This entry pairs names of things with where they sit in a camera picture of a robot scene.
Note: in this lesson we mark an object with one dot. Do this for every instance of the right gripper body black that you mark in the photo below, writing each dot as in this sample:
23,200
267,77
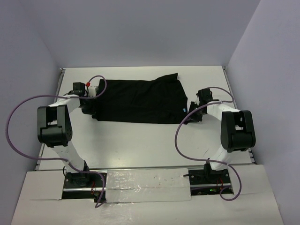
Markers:
199,118

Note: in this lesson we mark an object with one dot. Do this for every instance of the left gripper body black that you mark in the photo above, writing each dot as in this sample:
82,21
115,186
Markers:
89,108

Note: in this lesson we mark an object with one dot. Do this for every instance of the black t shirt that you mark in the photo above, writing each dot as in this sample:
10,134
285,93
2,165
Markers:
160,101

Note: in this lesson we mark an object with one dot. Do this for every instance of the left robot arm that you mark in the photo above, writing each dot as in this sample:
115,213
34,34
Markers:
54,129

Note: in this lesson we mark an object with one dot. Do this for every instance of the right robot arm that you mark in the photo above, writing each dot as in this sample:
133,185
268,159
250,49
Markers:
237,133

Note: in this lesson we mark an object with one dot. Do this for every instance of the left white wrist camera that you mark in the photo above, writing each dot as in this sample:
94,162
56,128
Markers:
92,90

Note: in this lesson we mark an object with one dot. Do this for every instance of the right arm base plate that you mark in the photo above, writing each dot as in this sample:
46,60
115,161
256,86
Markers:
206,182

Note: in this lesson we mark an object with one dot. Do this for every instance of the aluminium table rail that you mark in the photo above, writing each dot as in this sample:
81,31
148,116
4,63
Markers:
62,72

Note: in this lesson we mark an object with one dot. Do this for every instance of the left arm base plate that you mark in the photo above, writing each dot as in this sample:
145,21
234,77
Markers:
84,186

